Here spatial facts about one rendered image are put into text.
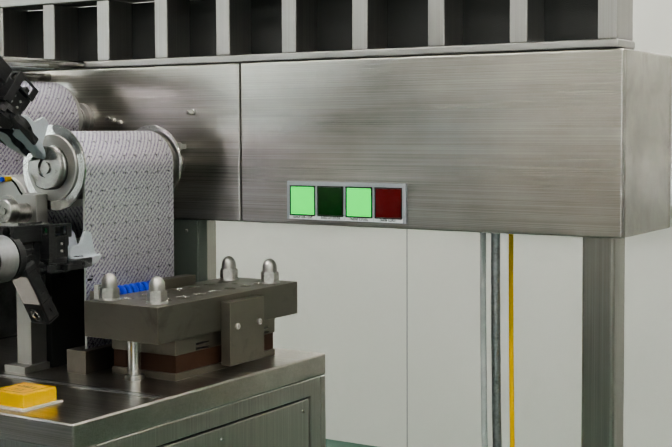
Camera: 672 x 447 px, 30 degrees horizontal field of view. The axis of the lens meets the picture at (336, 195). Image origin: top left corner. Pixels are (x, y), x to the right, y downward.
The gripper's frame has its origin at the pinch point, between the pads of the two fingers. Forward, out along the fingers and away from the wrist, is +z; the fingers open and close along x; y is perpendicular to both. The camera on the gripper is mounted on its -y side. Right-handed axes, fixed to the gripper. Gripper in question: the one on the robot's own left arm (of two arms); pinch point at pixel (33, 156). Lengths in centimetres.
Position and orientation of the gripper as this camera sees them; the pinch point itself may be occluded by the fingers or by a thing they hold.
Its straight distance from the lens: 219.8
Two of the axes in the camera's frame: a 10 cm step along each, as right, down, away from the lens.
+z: 4.1, 6.1, 6.8
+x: -8.5, -0.3, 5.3
